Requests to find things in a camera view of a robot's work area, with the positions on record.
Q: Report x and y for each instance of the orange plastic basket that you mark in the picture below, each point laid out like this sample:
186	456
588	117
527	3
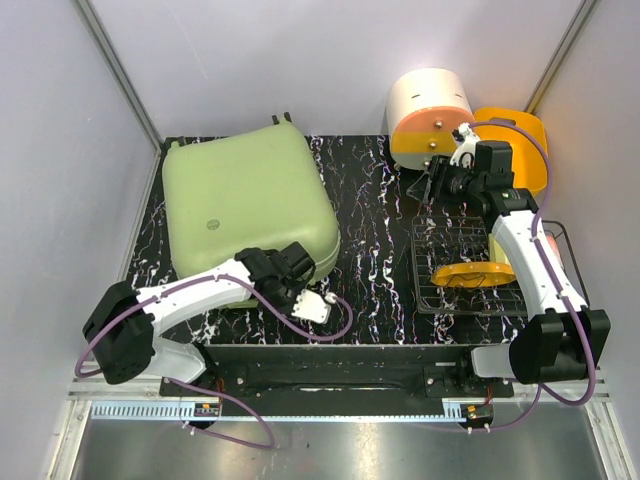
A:
527	163

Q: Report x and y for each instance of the white cylindrical drawer cabinet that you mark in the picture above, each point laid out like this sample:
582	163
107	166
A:
423	108

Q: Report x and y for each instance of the yellow plate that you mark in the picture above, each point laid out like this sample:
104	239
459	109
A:
472	275

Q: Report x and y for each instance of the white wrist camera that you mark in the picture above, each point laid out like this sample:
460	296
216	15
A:
313	307
465	139

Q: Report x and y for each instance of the green hard-shell suitcase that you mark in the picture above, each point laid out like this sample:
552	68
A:
257	189

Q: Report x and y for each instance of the black wire rack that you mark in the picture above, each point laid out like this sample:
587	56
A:
541	284

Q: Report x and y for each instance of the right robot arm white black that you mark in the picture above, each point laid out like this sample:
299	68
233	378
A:
563	338

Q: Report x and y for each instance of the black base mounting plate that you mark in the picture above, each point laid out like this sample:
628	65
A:
433	371

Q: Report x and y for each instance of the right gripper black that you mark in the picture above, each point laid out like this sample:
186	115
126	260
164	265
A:
440	169

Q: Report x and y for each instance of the pink white cup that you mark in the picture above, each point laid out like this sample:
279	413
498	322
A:
555	249

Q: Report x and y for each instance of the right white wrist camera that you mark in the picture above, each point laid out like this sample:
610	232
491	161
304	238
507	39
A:
465	139

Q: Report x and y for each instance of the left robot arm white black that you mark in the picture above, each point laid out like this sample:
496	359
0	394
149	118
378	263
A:
125	330

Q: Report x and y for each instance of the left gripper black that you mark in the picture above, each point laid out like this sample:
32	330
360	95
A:
297	286

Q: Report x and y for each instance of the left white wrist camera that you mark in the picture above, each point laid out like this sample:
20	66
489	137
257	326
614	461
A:
313	307

